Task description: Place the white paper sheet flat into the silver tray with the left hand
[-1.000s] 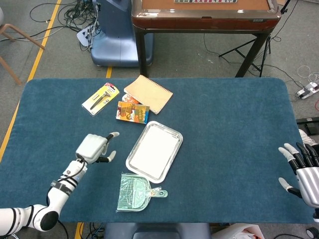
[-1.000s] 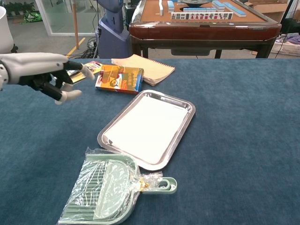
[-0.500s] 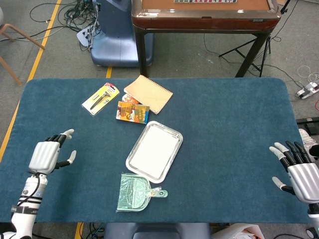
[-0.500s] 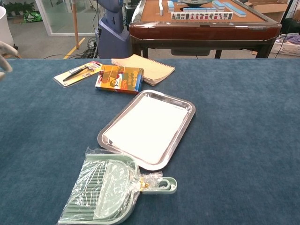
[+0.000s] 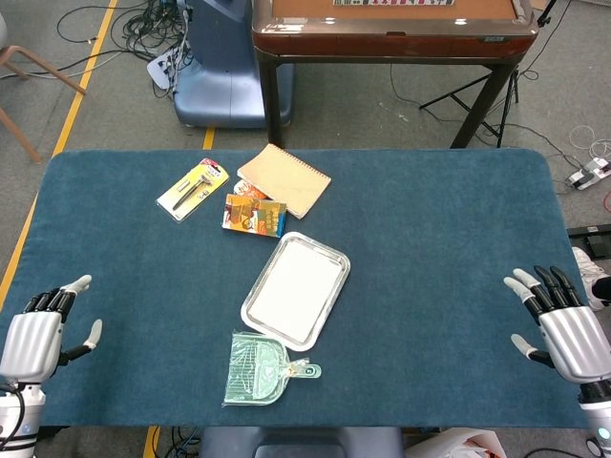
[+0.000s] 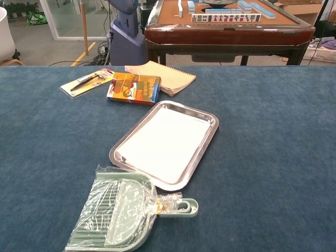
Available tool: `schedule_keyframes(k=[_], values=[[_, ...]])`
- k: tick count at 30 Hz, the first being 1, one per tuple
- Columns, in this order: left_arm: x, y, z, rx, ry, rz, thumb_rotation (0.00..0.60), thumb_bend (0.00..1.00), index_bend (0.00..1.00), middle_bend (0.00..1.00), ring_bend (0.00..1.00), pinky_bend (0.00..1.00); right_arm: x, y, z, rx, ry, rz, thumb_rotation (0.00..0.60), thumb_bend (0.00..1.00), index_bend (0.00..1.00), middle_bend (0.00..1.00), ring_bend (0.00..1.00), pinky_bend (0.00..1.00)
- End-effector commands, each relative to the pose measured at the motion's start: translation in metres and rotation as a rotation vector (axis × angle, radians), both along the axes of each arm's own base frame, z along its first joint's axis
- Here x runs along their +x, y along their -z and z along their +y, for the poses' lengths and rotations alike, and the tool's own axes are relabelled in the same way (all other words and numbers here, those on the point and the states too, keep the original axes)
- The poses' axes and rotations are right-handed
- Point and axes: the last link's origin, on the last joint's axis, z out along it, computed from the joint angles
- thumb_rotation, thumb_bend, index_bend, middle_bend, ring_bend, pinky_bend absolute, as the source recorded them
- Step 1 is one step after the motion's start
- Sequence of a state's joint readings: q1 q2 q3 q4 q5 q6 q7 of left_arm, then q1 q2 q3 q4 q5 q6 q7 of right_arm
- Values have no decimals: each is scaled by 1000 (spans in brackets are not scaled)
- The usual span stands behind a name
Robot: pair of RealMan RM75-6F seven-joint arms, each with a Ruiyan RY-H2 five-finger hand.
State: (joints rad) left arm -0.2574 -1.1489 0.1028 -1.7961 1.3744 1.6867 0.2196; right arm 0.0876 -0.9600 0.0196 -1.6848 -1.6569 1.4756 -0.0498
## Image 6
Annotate blue machine base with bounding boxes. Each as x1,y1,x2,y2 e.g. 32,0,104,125
108,0,148,66

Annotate wooden pole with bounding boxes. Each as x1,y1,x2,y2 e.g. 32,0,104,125
80,0,89,56

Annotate white chair with wooden legs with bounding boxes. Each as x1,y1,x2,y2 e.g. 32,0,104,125
0,6,26,66

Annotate green bag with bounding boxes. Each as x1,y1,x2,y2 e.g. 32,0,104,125
26,12,48,26

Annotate orange and blue cardboard box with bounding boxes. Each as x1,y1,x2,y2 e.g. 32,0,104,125
106,72,161,106

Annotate tan spiral notebook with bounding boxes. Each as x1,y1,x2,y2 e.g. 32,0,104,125
124,60,197,97

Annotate razor in yellow blister pack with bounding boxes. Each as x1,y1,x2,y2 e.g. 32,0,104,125
59,68,115,98

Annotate tangled floor cables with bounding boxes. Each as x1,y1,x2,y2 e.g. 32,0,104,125
90,40,112,66

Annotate silver metal tray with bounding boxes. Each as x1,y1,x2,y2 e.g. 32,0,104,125
109,100,220,192

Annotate dark dice dome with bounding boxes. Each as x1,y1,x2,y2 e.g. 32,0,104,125
202,0,237,6

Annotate green potted plants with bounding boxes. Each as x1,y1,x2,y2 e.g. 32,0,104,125
5,2,40,16

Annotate white plastic basket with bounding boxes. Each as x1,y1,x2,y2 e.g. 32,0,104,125
303,38,336,64

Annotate white mahjong tile row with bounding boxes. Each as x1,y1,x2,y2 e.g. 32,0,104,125
191,13,262,23

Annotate white framed glass partition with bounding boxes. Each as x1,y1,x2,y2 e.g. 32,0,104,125
39,0,111,41

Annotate green dustpan brush set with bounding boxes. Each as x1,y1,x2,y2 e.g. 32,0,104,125
64,164,200,252

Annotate blue table mat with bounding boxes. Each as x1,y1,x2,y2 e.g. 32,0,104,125
0,65,336,252

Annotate white paper sheet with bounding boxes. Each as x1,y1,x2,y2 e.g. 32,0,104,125
115,107,212,184

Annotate brown mahjong table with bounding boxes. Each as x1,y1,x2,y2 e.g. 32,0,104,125
144,0,316,66

